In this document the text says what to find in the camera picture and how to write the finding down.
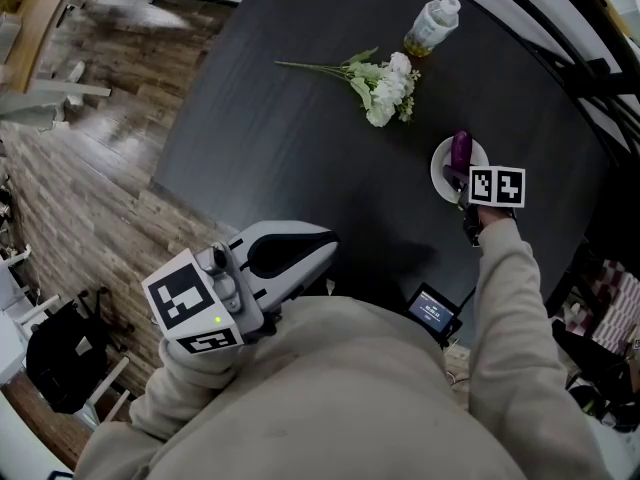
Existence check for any black metal railing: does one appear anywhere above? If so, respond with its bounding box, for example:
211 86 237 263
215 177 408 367
474 0 640 155

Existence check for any white chair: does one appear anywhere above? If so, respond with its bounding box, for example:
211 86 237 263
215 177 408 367
74 355 133 425

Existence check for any clear drink bottle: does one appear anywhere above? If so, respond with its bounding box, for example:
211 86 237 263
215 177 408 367
403 0 462 58

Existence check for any person's beige sweatshirt torso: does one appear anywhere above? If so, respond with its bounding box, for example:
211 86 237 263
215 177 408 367
74 295 611 480

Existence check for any black backpack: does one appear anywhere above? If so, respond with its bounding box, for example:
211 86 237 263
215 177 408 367
24 287 132 415

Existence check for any black equipment pile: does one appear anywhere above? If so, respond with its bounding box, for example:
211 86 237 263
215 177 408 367
549 317 640 435

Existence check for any light wooden shelf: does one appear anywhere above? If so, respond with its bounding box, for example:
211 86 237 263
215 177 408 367
0 0 97 95

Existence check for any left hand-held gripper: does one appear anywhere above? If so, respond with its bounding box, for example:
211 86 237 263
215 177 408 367
141 219 341 356

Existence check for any checked cloth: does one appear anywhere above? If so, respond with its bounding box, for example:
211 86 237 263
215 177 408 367
564 260 640 355

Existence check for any purple eggplant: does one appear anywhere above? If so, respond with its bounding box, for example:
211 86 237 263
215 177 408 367
449 130 474 170

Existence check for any small black screen device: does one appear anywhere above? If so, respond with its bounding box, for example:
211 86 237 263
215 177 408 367
405 281 464 347

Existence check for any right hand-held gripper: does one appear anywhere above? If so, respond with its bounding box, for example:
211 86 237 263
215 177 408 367
443 165 527 247

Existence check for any person's left forearm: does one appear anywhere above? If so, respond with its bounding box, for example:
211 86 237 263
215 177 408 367
128 337 239 442

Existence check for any white stool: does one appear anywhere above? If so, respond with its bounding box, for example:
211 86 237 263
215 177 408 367
0 60 113 130

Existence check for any person's right forearm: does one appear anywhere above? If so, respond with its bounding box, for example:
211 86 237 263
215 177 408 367
467 207 574 422

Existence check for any dark grey table top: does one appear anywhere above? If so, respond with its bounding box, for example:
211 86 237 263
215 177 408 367
149 0 614 350

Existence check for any white round plate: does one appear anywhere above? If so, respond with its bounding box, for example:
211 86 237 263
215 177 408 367
430 136 490 205

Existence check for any white flower bouquet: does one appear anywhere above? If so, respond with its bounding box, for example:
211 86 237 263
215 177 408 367
273 46 422 128

